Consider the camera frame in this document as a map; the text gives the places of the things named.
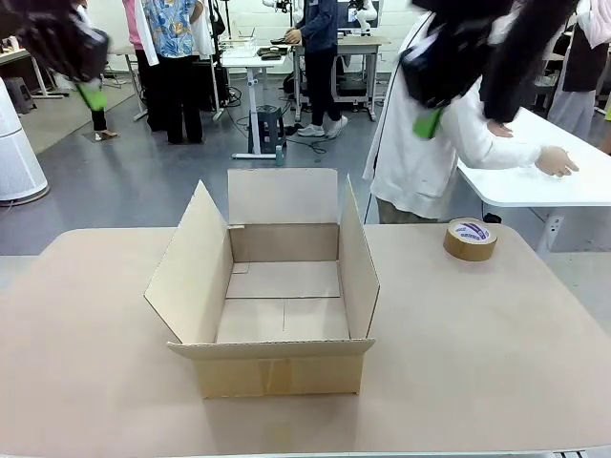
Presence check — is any woman in black trousers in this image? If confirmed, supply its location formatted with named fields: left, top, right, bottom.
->
left=90, top=108, right=118, bottom=142

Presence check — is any person in navy top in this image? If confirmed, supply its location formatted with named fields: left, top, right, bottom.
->
left=284, top=0, right=349, bottom=139

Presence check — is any person in pink top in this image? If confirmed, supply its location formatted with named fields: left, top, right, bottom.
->
left=121, top=0, right=158, bottom=133

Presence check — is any black computer monitor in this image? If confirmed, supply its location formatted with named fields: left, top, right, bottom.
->
left=336, top=0, right=383, bottom=33

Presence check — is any grey background desk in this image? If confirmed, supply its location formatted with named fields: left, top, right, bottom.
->
left=290, top=35, right=391, bottom=123

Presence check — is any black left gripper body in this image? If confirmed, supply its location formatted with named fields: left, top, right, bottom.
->
left=13, top=0, right=112, bottom=83

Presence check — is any person in white cardigan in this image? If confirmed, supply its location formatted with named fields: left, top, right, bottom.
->
left=362, top=9, right=545, bottom=225

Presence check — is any grey step stool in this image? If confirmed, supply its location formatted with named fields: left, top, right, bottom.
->
left=246, top=107, right=288, bottom=155

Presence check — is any person's left hand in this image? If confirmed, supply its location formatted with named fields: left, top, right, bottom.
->
left=486, top=118, right=516, bottom=139

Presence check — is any person in floral shirt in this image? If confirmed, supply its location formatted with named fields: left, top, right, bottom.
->
left=142, top=0, right=205, bottom=144

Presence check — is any person's right hand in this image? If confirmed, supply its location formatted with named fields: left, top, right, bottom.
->
left=534, top=145, right=580, bottom=179

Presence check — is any person in brown vest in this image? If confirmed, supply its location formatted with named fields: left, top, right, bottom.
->
left=547, top=0, right=611, bottom=126

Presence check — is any brown packing tape roll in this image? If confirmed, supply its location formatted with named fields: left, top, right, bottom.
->
left=442, top=217, right=498, bottom=262

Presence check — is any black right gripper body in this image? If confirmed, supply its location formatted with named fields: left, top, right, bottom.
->
left=399, top=28, right=484, bottom=112

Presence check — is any brown cardboard box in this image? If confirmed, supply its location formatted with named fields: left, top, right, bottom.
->
left=142, top=167, right=382, bottom=400

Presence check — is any person's right forearm white sleeve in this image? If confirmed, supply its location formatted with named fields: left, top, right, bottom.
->
left=470, top=121, right=543, bottom=171

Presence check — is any white standing desk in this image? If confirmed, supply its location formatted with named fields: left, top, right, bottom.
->
left=221, top=40, right=293, bottom=161

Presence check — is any dark grey plastic stool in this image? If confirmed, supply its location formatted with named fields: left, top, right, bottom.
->
left=4, top=75, right=35, bottom=115

